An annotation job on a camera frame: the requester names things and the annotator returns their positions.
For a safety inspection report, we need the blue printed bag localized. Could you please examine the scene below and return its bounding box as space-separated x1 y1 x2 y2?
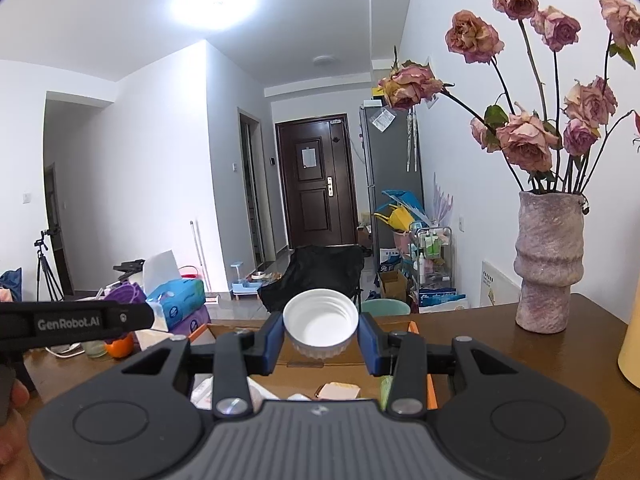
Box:
417 287 471 311

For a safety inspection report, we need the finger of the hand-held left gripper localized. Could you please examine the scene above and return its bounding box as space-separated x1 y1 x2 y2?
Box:
107 301 155 338

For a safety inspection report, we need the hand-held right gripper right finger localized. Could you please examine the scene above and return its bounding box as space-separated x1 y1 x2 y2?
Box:
356 311 521 421

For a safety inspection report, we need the blue tissue pack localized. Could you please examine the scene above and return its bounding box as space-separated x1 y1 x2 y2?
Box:
142 250 206 333

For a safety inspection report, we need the blue pet feeder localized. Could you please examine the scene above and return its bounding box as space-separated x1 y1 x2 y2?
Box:
230 260 263 301

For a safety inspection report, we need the white printed bag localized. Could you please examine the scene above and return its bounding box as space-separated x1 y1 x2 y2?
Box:
377 247 403 273

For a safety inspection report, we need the clear plastic bag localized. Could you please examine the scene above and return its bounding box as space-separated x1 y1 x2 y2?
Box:
371 109 397 133

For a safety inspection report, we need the cream thermos jug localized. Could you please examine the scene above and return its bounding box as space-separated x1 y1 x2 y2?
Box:
617 320 640 390

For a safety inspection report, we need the white power adapter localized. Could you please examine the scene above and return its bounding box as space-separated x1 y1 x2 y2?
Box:
317 382 361 401

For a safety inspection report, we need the purple ribbed lid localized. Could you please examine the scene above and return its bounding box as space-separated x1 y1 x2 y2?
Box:
102 281 148 306

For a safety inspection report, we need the bouquet of dried pink roses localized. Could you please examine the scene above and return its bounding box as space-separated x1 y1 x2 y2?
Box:
377 0 640 196

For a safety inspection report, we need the white folded umbrella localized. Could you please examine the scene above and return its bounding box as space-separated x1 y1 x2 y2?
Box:
406 110 418 173

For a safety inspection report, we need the dark brown entrance door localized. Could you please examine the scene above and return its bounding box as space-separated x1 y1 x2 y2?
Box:
275 115 358 261

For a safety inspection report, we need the grey interior door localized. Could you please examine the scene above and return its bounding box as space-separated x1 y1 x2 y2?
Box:
239 107 266 268

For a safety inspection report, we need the small brown cardboard box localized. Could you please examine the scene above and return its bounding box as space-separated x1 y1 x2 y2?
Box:
377 270 408 303

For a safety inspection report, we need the purple box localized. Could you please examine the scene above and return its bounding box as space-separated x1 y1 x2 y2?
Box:
172 305 213 336

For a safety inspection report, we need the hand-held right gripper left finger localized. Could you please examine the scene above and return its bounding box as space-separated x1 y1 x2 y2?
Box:
117 311 286 421

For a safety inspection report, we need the pink textured vase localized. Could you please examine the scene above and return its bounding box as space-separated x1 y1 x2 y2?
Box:
514 190 586 334

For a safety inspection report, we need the white box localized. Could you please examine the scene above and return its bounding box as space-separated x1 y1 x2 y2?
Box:
135 330 171 351

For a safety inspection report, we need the white screw cap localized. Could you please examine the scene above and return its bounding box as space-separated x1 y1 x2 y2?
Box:
282 288 360 361

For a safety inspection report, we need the metal storage cart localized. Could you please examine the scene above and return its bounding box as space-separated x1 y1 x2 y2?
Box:
409 226 453 306

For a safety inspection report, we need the red cardboard box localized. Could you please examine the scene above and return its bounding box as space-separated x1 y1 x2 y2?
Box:
187 316 438 411

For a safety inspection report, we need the white plastic bottle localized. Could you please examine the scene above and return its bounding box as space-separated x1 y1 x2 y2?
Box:
192 377 263 411

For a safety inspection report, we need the orange fruit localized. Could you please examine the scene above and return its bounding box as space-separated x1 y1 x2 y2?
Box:
105 332 135 358

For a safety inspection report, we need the white wall heater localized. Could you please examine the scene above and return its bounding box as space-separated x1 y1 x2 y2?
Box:
480 260 521 308

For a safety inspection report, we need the black tripod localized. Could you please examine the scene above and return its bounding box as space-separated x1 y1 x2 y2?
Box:
34 227 65 302

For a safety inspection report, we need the grey refrigerator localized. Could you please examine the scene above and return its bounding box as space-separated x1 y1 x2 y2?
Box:
359 102 423 261

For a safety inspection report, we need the person's left hand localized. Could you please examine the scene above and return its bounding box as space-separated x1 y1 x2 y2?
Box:
0 379 32 472

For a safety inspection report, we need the green bucket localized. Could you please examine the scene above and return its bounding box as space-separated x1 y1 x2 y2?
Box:
361 299 412 317

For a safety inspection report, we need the yellow watering can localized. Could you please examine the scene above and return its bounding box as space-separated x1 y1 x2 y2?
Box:
374 204 415 233

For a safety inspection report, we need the bright ceiling light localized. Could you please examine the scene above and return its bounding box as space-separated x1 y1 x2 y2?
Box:
170 0 261 31

